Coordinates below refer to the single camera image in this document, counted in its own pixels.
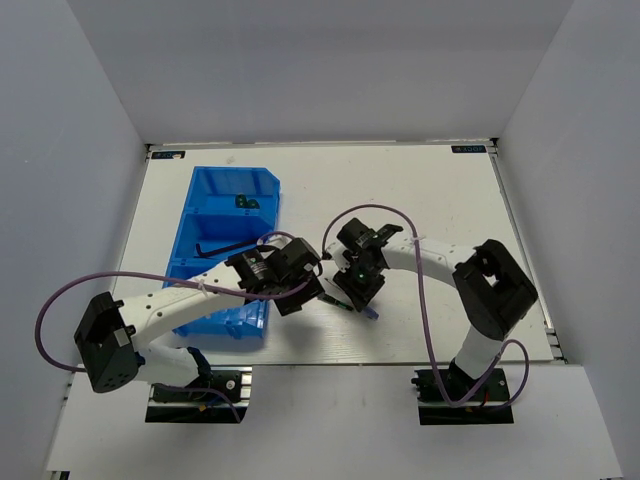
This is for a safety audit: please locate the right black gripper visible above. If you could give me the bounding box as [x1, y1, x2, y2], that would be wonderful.
[334, 256, 387, 312]

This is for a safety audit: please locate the red blue handled screwdriver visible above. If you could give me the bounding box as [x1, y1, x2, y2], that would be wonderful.
[362, 306, 379, 320]

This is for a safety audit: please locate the blue plastic compartment bin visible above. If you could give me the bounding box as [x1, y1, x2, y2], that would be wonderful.
[166, 167, 280, 340]

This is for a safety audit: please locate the long brown hex key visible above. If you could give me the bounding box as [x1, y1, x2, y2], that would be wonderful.
[195, 238, 258, 258]

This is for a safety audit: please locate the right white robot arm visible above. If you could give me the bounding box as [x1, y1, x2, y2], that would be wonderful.
[323, 218, 538, 399]

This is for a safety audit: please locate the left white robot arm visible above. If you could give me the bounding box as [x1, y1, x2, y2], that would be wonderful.
[74, 238, 324, 399]

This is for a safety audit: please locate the left table logo sticker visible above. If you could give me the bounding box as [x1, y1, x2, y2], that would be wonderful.
[151, 151, 186, 160]

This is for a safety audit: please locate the table logo sticker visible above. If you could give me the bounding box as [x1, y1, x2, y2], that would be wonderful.
[451, 145, 487, 154]
[151, 151, 186, 160]

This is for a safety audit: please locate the right table logo sticker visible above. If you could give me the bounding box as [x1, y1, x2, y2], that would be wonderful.
[451, 145, 487, 154]

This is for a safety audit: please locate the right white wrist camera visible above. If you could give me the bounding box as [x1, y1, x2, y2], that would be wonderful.
[322, 241, 351, 272]

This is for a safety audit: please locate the black green handled screwdriver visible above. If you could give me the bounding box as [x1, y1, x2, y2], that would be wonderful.
[317, 293, 353, 311]

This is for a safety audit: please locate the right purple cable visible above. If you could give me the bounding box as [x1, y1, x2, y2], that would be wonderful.
[320, 203, 530, 409]

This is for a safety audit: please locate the purple cable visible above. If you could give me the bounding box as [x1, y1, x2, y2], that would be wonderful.
[320, 203, 530, 409]
[34, 230, 326, 421]

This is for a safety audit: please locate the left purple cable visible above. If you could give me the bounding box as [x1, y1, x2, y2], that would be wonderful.
[34, 230, 326, 421]

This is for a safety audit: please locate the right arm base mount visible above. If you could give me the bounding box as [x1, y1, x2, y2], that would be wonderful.
[411, 368, 510, 404]

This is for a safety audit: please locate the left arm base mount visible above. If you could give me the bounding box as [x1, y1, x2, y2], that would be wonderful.
[145, 367, 252, 424]

